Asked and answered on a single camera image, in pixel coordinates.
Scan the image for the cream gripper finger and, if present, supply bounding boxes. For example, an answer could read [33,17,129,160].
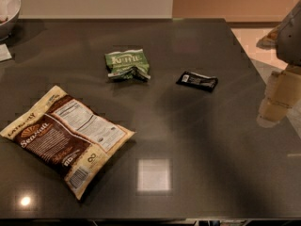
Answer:
[257,65,301,128]
[257,25,279,48]

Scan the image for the black rxbar chocolate wrapper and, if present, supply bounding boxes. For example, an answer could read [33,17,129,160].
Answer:
[177,72,218,92]

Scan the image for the green Kettle jalapeno chip bag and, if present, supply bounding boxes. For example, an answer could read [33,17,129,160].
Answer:
[104,49,151,81]

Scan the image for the brown sea salt chip bag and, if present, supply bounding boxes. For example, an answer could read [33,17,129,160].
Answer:
[1,86,135,199]

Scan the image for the white bowl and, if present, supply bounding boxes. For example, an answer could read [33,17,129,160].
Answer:
[0,0,22,40]

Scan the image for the white paper napkin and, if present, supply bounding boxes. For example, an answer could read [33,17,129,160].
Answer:
[0,44,12,61]

